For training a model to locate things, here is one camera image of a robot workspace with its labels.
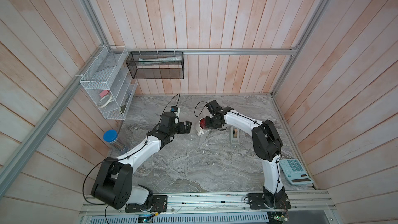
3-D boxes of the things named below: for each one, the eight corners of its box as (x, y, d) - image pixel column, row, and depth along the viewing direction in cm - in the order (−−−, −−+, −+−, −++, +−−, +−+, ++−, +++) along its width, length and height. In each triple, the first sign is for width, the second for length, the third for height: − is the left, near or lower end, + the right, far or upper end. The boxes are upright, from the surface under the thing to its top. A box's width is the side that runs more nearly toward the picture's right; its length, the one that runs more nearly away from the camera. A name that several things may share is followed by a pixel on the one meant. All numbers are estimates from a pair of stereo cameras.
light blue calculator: (287, 184, 81) (290, 182, 79) (279, 161, 89) (281, 158, 87) (309, 184, 81) (313, 182, 79) (299, 161, 89) (302, 158, 87)
